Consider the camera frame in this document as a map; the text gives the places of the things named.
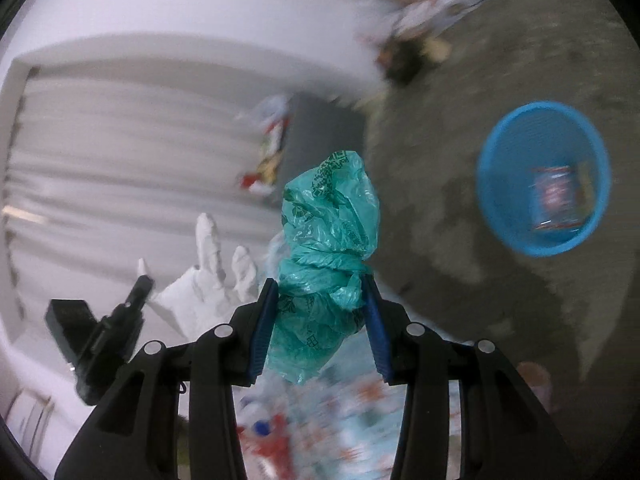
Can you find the blue plastic basket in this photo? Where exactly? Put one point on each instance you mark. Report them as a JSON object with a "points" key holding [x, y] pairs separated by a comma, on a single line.
{"points": [[505, 160]]}

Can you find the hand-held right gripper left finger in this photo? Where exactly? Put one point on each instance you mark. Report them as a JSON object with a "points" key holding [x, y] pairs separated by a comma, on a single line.
{"points": [[262, 325]]}

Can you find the pile of colourful wrappers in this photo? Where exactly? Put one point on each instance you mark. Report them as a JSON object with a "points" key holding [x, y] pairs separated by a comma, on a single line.
{"points": [[270, 145]]}

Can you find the white curtain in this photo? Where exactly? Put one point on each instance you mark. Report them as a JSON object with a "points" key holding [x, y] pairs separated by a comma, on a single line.
{"points": [[125, 160]]}

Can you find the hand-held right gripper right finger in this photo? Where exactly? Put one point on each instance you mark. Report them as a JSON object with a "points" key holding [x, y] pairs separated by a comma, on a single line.
{"points": [[376, 330]]}

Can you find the red white snack packet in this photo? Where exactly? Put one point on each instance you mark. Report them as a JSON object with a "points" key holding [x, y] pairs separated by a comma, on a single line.
{"points": [[555, 195]]}

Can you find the green plastic bag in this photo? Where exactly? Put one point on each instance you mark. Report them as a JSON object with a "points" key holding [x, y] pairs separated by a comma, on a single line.
{"points": [[325, 230]]}

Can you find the person's left hand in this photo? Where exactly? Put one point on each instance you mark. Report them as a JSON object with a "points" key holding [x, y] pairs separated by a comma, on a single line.
{"points": [[205, 290]]}

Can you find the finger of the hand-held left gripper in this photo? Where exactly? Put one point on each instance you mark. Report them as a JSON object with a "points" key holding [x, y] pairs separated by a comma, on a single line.
{"points": [[141, 292]]}

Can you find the heap of mixed clutter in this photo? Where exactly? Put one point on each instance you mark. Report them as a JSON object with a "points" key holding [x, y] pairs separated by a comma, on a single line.
{"points": [[425, 15]]}

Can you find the dark grey bench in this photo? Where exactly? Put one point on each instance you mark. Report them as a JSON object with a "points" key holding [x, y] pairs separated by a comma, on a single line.
{"points": [[325, 130]]}

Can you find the clear bottle with blue cap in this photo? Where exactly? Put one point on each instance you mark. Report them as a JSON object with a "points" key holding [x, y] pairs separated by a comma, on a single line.
{"points": [[262, 427]]}

